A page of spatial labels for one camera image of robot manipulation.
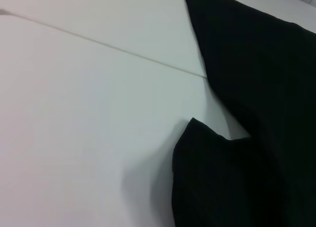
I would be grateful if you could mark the black shirt with FREE print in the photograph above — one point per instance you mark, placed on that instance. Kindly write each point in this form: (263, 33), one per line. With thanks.
(259, 76)

